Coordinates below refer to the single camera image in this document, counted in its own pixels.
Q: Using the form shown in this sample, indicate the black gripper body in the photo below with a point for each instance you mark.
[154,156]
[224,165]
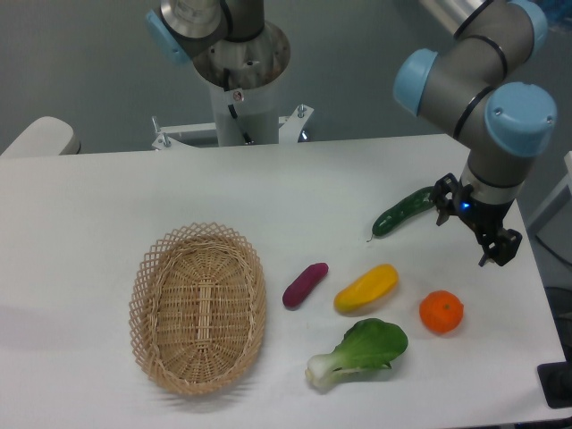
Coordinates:
[484,220]

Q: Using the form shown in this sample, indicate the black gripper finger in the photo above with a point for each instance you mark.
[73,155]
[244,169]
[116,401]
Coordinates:
[442,196]
[499,246]

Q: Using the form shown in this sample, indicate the green cucumber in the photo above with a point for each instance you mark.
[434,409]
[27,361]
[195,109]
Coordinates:
[410,206]

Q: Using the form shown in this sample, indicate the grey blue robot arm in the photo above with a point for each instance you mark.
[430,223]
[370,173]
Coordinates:
[466,93]

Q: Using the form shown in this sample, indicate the white furniture at right edge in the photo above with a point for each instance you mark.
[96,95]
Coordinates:
[553,203]

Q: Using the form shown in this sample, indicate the orange tangerine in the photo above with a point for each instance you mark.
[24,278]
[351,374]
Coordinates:
[441,311]

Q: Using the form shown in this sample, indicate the yellow mango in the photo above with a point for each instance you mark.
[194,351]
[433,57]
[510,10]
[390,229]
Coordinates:
[369,287]

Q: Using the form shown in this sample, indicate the black device at table edge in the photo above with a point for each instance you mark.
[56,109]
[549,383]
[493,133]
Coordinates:
[555,379]

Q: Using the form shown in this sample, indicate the green bok choy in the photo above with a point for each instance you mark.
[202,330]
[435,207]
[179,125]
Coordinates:
[370,345]

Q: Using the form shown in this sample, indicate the purple sweet potato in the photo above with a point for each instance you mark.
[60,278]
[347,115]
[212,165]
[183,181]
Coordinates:
[303,285]

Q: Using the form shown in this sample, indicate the blue object top right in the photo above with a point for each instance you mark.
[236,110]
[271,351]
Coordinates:
[559,13]

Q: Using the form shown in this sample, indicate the woven wicker basket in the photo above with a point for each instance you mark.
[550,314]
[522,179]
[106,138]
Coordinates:
[197,309]

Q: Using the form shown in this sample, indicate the white chair armrest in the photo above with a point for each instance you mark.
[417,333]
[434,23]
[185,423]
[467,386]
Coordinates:
[46,136]

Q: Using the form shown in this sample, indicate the white pedestal base frame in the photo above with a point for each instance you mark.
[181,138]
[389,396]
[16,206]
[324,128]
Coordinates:
[292,129]

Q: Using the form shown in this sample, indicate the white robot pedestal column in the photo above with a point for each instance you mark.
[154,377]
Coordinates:
[245,116]

